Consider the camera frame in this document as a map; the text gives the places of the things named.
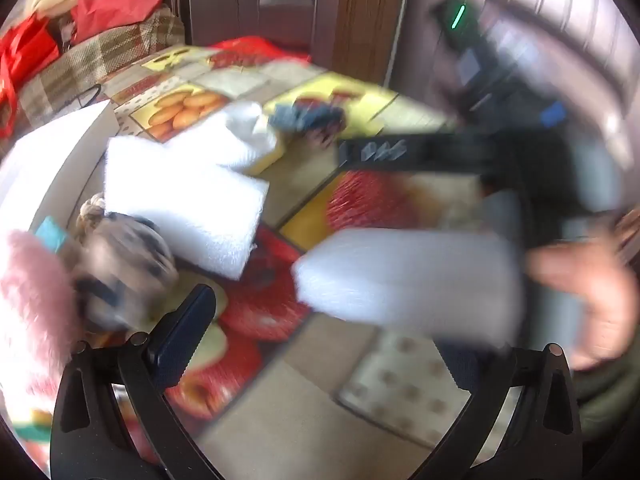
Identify cream braided rope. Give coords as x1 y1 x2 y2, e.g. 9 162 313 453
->
76 195 109 241

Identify person's right hand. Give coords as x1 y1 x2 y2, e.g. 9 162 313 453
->
525 244 640 372

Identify white foam block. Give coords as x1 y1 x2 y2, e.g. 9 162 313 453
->
102 135 271 281

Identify blue cloth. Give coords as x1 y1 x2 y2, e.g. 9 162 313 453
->
270 99 347 136

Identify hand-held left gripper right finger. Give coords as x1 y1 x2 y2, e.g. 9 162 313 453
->
440 342 584 480

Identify red plastic bag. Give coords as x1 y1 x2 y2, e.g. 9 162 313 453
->
0 14 60 137

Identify pink fluffy plush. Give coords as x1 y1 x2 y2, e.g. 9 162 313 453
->
0 229 82 397

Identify plaid blanket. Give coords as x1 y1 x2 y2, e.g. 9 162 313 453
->
15 6 187 132

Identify red flat packet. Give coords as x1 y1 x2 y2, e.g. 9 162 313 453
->
210 36 312 69

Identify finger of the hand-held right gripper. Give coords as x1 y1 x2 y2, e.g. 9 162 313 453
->
337 132 502 177

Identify dark brown door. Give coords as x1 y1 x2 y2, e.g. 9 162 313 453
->
184 0 418 87

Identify white face mask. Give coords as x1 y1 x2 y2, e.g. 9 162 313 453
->
218 102 287 171

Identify white foam sheet piece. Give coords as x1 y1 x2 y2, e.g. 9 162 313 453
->
291 226 525 347

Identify white cardboard box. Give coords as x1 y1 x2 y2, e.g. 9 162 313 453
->
0 100 117 243

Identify person's right forearm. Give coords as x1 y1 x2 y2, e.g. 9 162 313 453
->
575 332 640 441

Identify fruit print tablecloth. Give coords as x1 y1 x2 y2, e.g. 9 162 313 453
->
97 42 532 480

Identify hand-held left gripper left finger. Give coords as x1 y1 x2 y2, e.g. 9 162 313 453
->
50 284 226 480

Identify teal small box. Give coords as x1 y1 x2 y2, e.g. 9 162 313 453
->
35 217 69 254

